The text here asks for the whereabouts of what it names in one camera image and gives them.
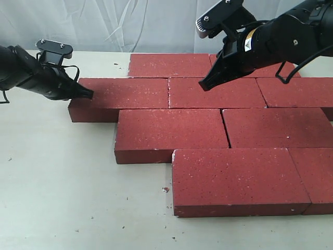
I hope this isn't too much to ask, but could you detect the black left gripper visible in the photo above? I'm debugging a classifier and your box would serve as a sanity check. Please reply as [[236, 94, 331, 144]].
[[16, 54, 94, 101]]

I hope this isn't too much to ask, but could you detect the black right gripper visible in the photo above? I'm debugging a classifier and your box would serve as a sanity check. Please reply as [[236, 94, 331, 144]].
[[199, 12, 325, 91]]

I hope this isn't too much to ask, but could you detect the diagonal top red brick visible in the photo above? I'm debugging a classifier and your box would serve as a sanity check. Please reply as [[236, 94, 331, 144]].
[[168, 78, 266, 109]]

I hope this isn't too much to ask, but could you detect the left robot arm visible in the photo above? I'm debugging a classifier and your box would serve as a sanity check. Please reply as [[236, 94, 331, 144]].
[[1, 45, 94, 101]]

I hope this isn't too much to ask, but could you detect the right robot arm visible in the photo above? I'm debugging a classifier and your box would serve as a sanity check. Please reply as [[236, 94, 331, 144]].
[[196, 1, 332, 91]]

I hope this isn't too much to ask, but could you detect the right third-row red brick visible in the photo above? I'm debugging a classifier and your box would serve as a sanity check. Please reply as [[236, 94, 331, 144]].
[[222, 108, 332, 148]]

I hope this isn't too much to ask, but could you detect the right second-row red brick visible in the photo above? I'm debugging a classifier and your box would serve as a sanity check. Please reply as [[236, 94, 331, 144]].
[[257, 78, 332, 121]]

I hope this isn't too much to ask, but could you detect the white fabric backdrop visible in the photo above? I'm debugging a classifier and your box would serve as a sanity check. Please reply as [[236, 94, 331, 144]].
[[0, 0, 333, 56]]

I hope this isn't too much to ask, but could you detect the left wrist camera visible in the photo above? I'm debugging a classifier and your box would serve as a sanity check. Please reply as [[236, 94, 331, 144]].
[[36, 39, 73, 66]]

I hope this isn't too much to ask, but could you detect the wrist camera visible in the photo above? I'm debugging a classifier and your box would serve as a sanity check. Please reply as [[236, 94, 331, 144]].
[[36, 39, 73, 66], [196, 0, 256, 41]]

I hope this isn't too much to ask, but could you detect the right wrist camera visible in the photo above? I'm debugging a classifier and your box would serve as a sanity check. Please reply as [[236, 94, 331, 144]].
[[196, 0, 256, 41]]

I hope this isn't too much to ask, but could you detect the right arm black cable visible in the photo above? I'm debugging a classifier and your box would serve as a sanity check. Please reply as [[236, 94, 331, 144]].
[[274, 44, 333, 85]]

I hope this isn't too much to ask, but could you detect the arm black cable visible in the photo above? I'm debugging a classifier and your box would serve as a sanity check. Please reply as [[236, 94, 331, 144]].
[[274, 44, 333, 85], [0, 65, 80, 104]]

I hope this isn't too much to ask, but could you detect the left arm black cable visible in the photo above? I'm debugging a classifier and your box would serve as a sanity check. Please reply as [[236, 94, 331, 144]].
[[0, 65, 80, 104]]

